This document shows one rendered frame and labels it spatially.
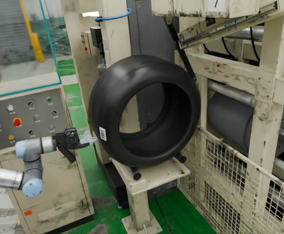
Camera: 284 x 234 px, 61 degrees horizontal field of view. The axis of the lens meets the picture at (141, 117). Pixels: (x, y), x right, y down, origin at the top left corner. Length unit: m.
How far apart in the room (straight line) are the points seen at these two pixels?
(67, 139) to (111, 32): 0.61
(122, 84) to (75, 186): 1.19
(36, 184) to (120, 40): 0.83
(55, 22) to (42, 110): 8.38
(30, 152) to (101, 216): 1.35
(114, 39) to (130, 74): 0.36
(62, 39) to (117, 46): 8.72
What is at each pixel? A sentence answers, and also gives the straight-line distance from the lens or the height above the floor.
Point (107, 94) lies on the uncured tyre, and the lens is 1.08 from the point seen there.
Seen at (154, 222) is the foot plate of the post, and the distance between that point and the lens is 2.24.
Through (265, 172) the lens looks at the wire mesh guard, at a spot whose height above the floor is 1.00.
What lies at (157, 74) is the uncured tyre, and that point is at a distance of 1.09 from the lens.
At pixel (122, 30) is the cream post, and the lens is 1.39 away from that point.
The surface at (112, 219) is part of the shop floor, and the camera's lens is 2.33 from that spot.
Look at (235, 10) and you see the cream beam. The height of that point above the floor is 1.66.
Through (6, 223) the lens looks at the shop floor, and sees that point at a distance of 2.71.
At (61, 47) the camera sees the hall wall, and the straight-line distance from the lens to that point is 10.11.
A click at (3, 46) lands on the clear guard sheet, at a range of 1.66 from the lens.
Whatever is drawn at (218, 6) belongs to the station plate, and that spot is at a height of 1.68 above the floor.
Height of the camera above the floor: 1.73
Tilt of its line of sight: 26 degrees down
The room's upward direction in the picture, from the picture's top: 6 degrees counter-clockwise
